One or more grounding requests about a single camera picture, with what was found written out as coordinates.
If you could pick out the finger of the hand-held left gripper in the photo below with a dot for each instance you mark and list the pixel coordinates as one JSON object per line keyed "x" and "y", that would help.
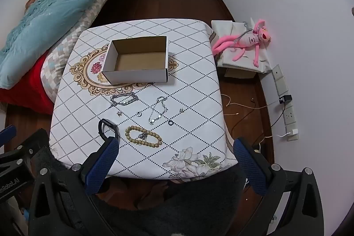
{"x": 33, "y": 142}
{"x": 7, "y": 134}

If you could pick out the pink plush toy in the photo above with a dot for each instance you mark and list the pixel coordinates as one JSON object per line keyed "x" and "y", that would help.
{"x": 250, "y": 39}

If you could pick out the red blanket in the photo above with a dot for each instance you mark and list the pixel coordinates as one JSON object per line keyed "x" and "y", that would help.
{"x": 27, "y": 89}

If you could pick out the white plug charger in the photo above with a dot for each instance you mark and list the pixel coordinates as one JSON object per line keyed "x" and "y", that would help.
{"x": 292, "y": 133}

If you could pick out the white wall socket strip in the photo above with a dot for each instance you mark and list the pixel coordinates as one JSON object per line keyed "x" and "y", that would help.
{"x": 279, "y": 78}

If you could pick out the checkered beige quilt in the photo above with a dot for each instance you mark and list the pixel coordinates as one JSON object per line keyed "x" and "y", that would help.
{"x": 91, "y": 12}

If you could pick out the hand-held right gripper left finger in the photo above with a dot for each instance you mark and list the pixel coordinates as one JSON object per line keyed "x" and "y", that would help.
{"x": 103, "y": 162}

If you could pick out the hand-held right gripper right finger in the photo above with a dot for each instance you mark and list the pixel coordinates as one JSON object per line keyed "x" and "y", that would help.
{"x": 249, "y": 167}

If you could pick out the cardboard box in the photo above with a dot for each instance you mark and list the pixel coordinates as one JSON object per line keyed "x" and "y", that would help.
{"x": 138, "y": 59}

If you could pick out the light blue quilt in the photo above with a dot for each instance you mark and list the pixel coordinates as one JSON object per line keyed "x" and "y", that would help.
{"x": 55, "y": 12}

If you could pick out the black wrist band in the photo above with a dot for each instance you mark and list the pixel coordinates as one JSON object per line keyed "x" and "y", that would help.
{"x": 100, "y": 126}

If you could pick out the black plug charger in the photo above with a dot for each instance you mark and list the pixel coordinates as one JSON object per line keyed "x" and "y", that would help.
{"x": 285, "y": 99}

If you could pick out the diamond pattern floral tablecloth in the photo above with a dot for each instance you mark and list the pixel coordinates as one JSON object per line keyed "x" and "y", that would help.
{"x": 193, "y": 86}

